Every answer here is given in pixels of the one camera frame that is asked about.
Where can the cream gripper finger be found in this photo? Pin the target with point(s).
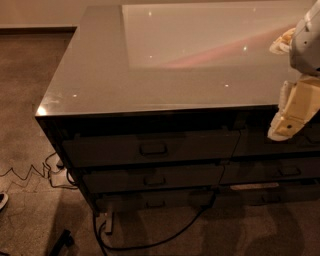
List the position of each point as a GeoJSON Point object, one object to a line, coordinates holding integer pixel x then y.
{"type": "Point", "coordinates": [282, 44]}

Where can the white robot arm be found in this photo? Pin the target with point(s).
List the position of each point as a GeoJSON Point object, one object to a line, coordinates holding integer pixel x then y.
{"type": "Point", "coordinates": [304, 52]}

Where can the black and white shoe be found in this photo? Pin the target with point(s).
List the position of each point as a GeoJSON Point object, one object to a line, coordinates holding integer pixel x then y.
{"type": "Point", "coordinates": [3, 200]}

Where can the black object on floor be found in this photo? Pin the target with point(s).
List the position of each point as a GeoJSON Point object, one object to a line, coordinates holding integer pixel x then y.
{"type": "Point", "coordinates": [65, 239]}

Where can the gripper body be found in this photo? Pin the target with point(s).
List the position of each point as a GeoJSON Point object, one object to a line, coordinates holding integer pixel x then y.
{"type": "Point", "coordinates": [306, 48]}

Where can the grey drawer cabinet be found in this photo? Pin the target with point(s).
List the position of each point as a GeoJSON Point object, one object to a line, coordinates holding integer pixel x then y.
{"type": "Point", "coordinates": [147, 69]}

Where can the grey drawer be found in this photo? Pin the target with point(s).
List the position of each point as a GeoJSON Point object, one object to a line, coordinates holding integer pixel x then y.
{"type": "Point", "coordinates": [158, 199]}
{"type": "Point", "coordinates": [153, 178]}
{"type": "Point", "coordinates": [253, 140]}
{"type": "Point", "coordinates": [271, 171]}
{"type": "Point", "coordinates": [150, 148]}
{"type": "Point", "coordinates": [284, 193]}

